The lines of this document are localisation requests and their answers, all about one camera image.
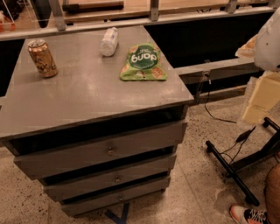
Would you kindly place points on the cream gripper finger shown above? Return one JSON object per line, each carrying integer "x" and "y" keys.
{"x": 248, "y": 49}
{"x": 265, "y": 95}

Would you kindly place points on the green rice chip bag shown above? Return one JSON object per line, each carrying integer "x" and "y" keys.
{"x": 143, "y": 63}

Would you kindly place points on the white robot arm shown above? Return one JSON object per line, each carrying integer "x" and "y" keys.
{"x": 264, "y": 49}

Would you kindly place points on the orange soda can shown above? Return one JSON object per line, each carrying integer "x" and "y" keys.
{"x": 42, "y": 58}

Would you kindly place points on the black metal stand base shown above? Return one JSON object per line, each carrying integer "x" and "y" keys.
{"x": 267, "y": 151}

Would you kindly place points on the person's leg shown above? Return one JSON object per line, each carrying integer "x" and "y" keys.
{"x": 272, "y": 195}

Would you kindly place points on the person's sneaker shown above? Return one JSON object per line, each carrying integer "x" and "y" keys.
{"x": 243, "y": 215}

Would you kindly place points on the middle grey drawer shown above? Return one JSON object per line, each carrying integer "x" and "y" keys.
{"x": 141, "y": 170}

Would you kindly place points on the grey drawer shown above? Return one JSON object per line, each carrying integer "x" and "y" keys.
{"x": 53, "y": 162}
{"x": 122, "y": 195}
{"x": 141, "y": 170}

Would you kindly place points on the clear plastic water bottle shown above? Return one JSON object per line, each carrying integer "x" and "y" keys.
{"x": 109, "y": 42}

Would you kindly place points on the top grey drawer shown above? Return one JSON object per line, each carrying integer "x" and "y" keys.
{"x": 53, "y": 162}

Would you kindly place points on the grey drawer cabinet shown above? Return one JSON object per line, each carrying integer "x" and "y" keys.
{"x": 87, "y": 102}

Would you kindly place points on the blue tape cross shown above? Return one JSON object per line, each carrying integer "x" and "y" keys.
{"x": 119, "y": 214}

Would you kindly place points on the bottom grey drawer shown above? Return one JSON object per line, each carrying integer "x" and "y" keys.
{"x": 122, "y": 195}

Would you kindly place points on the metal railing frame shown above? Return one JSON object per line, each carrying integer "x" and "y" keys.
{"x": 133, "y": 13}

